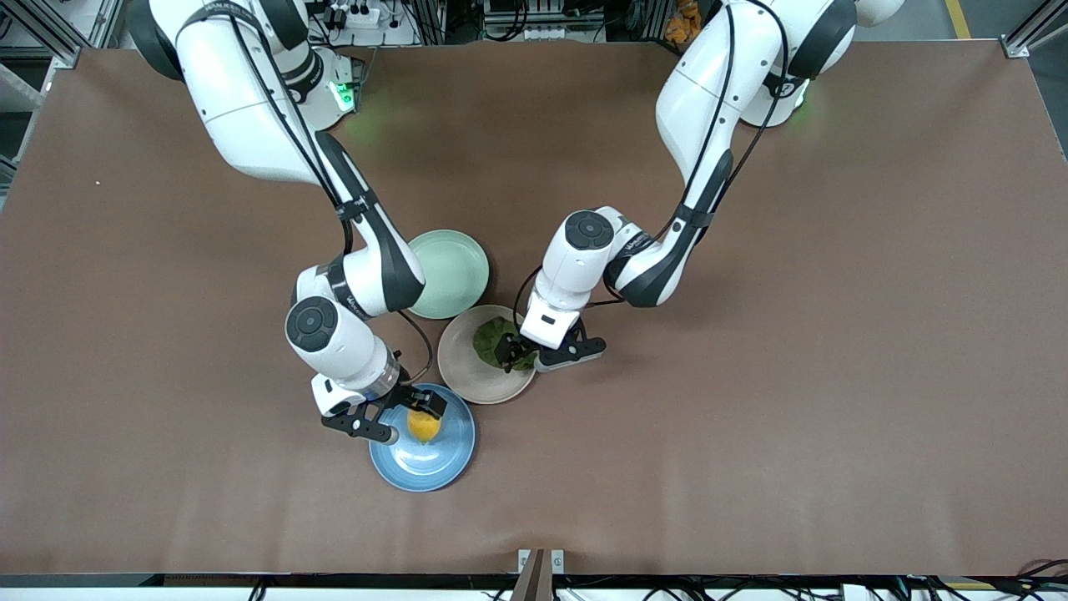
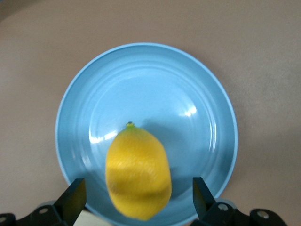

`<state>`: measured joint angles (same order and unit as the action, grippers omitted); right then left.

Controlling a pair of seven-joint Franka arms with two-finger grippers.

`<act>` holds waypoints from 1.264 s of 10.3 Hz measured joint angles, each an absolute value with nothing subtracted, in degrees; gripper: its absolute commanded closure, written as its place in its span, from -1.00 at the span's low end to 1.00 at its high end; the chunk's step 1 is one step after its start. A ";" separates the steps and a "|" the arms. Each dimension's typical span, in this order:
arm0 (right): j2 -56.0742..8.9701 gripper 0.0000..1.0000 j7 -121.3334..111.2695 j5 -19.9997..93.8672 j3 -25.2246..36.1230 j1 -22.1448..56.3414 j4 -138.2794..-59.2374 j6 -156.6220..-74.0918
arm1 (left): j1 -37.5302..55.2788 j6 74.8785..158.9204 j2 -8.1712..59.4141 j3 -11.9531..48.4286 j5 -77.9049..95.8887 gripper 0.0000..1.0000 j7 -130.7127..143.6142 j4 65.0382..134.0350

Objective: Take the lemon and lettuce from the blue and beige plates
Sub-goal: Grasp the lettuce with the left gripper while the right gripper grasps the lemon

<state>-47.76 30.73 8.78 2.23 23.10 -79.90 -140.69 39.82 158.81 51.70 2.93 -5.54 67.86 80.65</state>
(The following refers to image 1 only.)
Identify black floor cable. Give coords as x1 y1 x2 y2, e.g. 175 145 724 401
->
1011 558 1068 598

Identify beige round plate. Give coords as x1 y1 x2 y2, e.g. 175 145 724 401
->
437 305 540 406

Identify yellow lemon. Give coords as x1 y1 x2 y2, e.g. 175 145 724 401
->
407 407 443 444

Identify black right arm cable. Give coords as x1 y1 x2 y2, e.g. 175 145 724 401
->
179 4 436 386

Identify orange packaged goods pile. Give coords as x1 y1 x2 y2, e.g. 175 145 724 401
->
665 0 703 47

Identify white equipment box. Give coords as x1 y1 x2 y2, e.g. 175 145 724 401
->
482 0 607 43

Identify green round plate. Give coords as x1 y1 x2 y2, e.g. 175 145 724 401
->
406 230 491 321

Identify blue round plate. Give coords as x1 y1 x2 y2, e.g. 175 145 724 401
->
369 383 476 492

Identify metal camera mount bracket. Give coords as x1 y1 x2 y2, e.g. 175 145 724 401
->
511 548 566 601

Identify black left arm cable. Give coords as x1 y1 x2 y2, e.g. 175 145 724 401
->
511 0 795 336

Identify white power strip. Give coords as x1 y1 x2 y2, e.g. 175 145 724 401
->
321 0 386 31

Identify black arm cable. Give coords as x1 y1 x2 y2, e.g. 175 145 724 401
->
511 0 795 336
179 4 436 386

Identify green lettuce leaf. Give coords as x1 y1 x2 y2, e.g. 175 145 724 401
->
472 316 540 371

